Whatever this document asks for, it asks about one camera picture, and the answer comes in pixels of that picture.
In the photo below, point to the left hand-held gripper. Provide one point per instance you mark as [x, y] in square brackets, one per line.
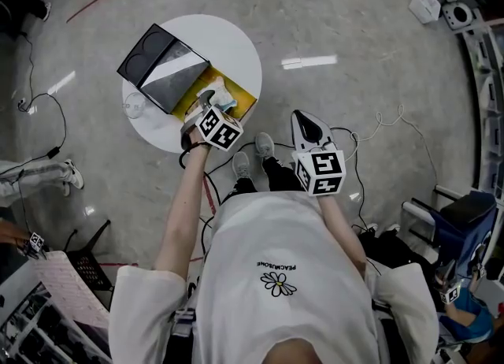
[218, 128]

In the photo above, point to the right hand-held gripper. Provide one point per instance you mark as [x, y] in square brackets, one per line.
[321, 169]

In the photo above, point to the yellow-lined black box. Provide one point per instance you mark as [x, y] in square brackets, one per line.
[165, 71]

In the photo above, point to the person's right forearm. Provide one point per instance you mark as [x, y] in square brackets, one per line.
[340, 224]

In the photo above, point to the person's left forearm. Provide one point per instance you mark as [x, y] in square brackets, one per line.
[181, 205]

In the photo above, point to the white box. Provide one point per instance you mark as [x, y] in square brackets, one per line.
[424, 6]

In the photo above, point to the white shelving unit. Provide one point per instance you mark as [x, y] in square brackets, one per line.
[486, 110]

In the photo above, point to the person's grey right shoe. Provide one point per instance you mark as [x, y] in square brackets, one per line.
[264, 145]

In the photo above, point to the person's grey shoe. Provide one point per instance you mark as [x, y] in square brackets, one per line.
[264, 145]
[241, 165]

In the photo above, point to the person's black trousers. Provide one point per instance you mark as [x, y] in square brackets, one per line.
[281, 175]

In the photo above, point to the round white table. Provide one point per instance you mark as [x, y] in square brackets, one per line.
[232, 47]

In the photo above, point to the clear plastic lid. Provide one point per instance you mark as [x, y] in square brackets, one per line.
[136, 105]

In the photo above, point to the person's grey left shoe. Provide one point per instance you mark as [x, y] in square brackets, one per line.
[241, 165]

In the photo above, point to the red floor tape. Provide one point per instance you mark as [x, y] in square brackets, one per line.
[94, 3]

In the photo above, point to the person's white t-shirt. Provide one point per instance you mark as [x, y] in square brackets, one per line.
[283, 295]

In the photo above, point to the white round appliance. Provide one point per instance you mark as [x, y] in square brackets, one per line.
[456, 15]

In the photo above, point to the black perforated stool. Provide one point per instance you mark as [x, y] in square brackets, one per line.
[88, 268]

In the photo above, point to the pink perforated board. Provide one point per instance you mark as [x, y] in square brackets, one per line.
[71, 291]

